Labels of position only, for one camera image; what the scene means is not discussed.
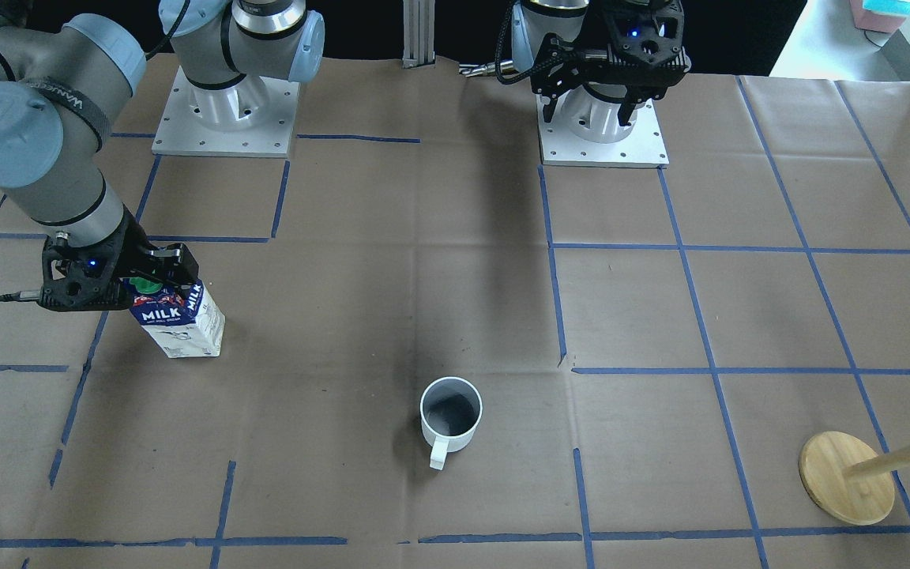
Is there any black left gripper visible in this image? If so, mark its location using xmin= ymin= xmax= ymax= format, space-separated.
xmin=533 ymin=1 xmax=692 ymax=127

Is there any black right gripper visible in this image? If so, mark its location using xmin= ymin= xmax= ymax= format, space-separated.
xmin=37 ymin=209 xmax=199 ymax=312

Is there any blue white milk carton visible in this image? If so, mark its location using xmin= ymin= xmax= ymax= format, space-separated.
xmin=126 ymin=277 xmax=225 ymax=359

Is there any white ceramic mug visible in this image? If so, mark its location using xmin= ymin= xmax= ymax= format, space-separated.
xmin=419 ymin=377 xmax=483 ymax=471

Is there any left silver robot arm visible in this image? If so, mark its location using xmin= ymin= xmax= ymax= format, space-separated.
xmin=494 ymin=1 xmax=692 ymax=127

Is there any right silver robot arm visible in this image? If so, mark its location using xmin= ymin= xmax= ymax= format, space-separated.
xmin=0 ymin=1 xmax=325 ymax=312

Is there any pink teal box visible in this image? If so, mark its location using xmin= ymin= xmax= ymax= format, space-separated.
xmin=849 ymin=0 xmax=910 ymax=33

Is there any wooden mug tree stand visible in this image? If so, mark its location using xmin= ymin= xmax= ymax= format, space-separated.
xmin=798 ymin=430 xmax=910 ymax=526

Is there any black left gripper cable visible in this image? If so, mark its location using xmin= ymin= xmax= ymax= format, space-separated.
xmin=494 ymin=0 xmax=582 ymax=85

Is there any aluminium frame post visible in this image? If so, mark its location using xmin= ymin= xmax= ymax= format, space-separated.
xmin=401 ymin=0 xmax=436 ymax=69

